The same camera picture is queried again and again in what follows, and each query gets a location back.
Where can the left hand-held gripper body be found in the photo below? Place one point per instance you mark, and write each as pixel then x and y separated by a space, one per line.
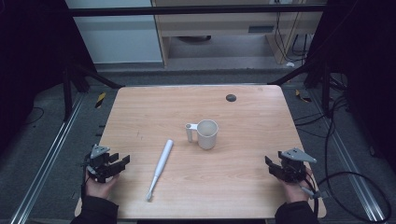
pixel 99 161

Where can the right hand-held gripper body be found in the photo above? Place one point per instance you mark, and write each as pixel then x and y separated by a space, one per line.
pixel 294 165

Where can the white electric toothbrush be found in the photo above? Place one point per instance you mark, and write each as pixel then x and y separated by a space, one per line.
pixel 160 169

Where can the person's left hand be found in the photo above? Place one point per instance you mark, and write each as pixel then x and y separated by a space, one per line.
pixel 100 185

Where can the person's right hand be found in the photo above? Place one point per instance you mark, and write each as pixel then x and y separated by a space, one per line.
pixel 295 189

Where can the yellow black striped tape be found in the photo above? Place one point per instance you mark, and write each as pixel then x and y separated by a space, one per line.
pixel 302 96
pixel 100 100

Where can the black metal stand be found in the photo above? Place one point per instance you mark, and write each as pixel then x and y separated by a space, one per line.
pixel 77 84
pixel 314 79

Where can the white cabinet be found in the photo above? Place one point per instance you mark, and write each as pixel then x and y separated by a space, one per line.
pixel 115 34

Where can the wooden desk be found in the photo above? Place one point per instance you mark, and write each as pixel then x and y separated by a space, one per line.
pixel 218 31

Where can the black horizontal bar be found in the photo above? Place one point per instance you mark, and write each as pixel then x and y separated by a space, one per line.
pixel 193 10

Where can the aluminium floor rail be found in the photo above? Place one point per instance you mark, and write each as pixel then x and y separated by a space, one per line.
pixel 345 158
pixel 46 161

